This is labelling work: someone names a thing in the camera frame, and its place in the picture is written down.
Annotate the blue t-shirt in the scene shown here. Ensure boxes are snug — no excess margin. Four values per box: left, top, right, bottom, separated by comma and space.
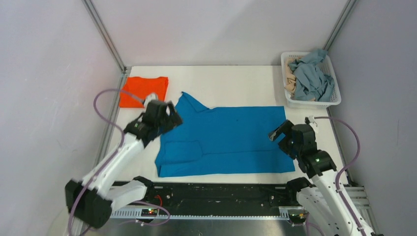
155, 92, 295, 177

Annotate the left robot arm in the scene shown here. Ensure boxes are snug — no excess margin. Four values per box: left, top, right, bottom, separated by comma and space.
65, 100, 182, 229

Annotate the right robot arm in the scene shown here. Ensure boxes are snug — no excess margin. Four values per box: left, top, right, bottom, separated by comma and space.
268, 117, 377, 236

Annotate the folded orange t-shirt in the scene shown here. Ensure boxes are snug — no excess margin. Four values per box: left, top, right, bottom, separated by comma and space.
119, 77, 169, 108

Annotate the beige crumpled t-shirt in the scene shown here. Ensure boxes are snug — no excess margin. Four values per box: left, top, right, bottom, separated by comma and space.
284, 58, 297, 97

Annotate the grey-blue crumpled t-shirt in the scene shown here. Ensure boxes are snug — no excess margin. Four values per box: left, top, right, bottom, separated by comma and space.
288, 49, 335, 102

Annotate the white plastic laundry basket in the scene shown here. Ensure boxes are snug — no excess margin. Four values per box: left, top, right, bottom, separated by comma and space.
281, 52, 341, 109

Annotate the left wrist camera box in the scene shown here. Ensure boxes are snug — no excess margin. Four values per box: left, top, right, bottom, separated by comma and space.
143, 93, 158, 107

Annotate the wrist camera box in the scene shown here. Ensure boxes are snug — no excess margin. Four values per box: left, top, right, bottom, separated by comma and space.
304, 116, 318, 126
143, 93, 158, 107

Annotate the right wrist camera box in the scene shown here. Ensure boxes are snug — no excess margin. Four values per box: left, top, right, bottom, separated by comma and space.
304, 116, 318, 126

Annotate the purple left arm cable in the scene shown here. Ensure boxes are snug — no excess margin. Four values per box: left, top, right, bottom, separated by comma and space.
67, 88, 171, 236

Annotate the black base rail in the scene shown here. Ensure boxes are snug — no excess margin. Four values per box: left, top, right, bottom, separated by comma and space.
137, 182, 302, 219

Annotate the aluminium frame profile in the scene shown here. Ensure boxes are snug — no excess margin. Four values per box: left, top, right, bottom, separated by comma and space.
66, 185, 380, 236

